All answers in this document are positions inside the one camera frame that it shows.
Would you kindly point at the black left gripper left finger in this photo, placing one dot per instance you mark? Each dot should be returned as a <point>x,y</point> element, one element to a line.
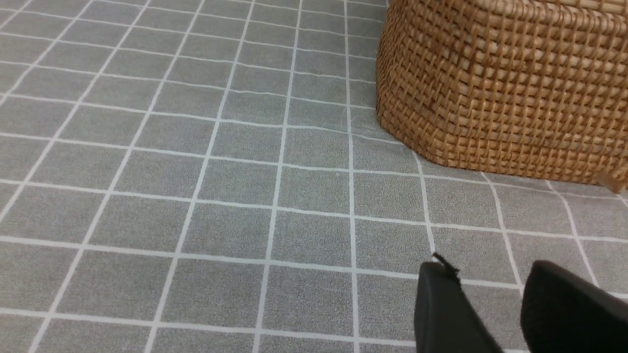
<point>444,319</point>

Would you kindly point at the grey checkered tablecloth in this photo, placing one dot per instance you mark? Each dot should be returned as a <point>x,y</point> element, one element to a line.
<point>209,176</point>

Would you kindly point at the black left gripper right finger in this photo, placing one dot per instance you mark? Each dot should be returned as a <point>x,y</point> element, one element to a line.
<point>563,313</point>

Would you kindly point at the woven wicker basket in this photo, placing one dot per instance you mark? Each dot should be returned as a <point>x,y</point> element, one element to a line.
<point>533,88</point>

